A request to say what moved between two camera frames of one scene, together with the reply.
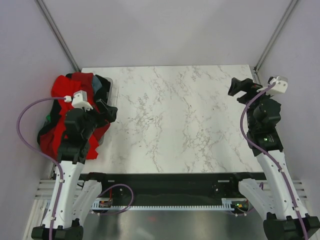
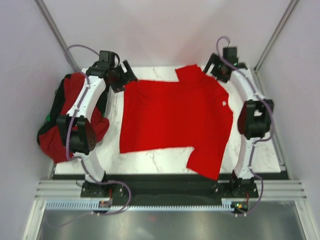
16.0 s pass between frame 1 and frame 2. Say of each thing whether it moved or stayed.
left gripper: moved
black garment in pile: stayed
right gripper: moved
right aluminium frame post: stayed
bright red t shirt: moved
